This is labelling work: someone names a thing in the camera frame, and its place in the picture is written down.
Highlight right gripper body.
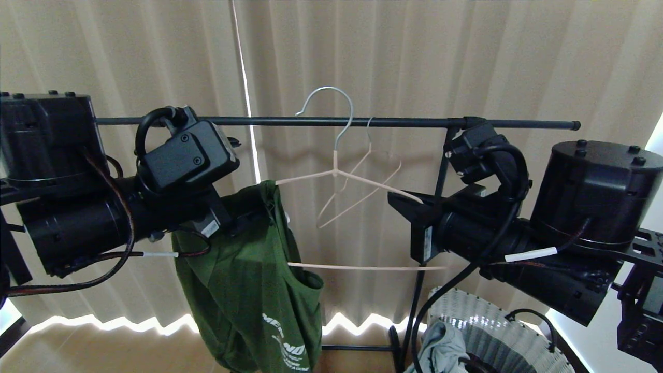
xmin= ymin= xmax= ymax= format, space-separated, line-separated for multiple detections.
xmin=387 ymin=184 xmax=623 ymax=328

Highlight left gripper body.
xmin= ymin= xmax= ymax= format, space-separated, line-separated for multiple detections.
xmin=18 ymin=176 xmax=235 ymax=279

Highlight pink clothes hanger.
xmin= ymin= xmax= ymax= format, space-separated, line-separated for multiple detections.
xmin=315 ymin=117 xmax=403 ymax=229
xmin=275 ymin=85 xmax=447 ymax=273

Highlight pale grey shorts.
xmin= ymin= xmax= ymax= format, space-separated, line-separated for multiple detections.
xmin=406 ymin=318 xmax=471 ymax=373

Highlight green shirt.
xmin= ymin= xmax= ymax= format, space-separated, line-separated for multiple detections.
xmin=171 ymin=179 xmax=325 ymax=373

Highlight white laundry basket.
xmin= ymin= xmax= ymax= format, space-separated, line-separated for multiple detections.
xmin=413 ymin=286 xmax=576 ymax=373

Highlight black clothes rack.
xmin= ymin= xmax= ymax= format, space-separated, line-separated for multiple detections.
xmin=96 ymin=115 xmax=582 ymax=373

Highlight window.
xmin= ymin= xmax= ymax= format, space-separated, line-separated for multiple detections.
xmin=0 ymin=298 xmax=29 ymax=358

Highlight beige curtain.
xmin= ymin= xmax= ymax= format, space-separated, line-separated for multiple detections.
xmin=0 ymin=0 xmax=663 ymax=337

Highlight black cable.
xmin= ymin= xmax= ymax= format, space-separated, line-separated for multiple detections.
xmin=134 ymin=106 xmax=179 ymax=159
xmin=410 ymin=143 xmax=532 ymax=373

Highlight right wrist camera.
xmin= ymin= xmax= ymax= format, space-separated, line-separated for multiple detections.
xmin=444 ymin=122 xmax=531 ymax=204

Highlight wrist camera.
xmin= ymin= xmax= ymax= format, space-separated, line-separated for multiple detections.
xmin=139 ymin=106 xmax=240 ymax=195
xmin=444 ymin=122 xmax=531 ymax=204

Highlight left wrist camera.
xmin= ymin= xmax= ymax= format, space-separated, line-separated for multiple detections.
xmin=139 ymin=106 xmax=240 ymax=195

